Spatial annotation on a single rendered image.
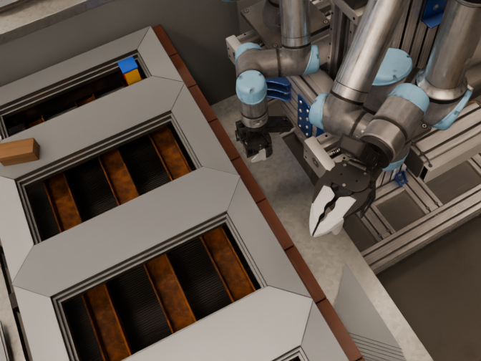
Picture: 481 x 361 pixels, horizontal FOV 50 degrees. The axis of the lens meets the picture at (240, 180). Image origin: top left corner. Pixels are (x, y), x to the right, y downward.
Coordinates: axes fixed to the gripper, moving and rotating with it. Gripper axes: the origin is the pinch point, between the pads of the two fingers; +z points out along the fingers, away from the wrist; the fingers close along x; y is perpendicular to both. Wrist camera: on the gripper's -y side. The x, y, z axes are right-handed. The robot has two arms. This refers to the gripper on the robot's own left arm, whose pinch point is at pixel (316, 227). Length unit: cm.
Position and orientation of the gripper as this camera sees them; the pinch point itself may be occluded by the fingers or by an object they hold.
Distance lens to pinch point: 86.5
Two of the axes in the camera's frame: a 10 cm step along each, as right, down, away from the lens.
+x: -7.9, -3.9, 4.7
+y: 2.0, 5.6, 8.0
